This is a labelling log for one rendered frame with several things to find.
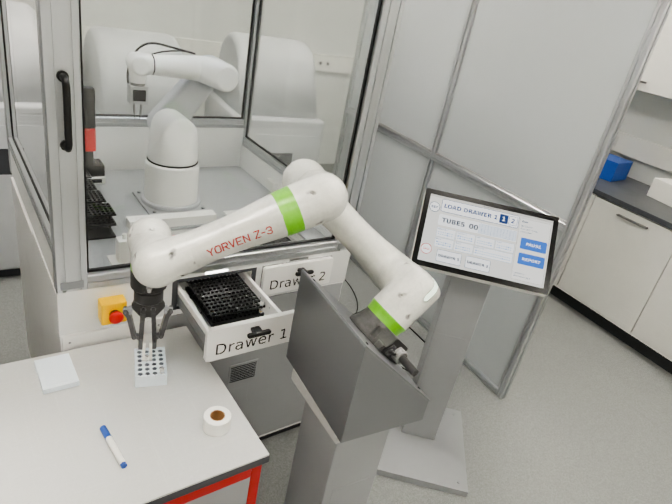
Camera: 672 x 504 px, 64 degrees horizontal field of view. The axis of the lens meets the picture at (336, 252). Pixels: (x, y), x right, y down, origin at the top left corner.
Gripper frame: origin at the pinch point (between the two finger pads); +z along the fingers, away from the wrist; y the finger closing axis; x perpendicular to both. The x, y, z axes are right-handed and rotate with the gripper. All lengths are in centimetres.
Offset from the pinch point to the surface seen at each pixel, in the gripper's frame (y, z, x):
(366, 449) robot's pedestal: 64, 24, -23
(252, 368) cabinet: 39, 36, 31
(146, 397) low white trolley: -0.1, 7.7, -11.4
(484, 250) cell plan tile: 119, -21, 23
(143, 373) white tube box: -0.9, 4.2, -5.7
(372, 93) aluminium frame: 68, -70, 40
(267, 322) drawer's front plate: 33.4, -7.7, 0.0
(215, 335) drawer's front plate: 17.8, -7.2, -4.8
